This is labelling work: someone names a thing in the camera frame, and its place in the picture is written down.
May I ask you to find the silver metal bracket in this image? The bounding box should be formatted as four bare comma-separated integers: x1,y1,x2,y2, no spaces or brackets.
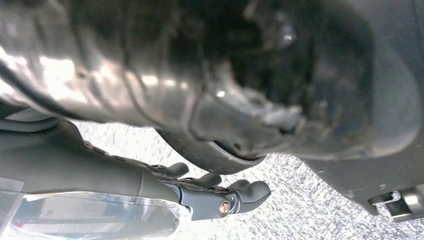
367,184,424,223

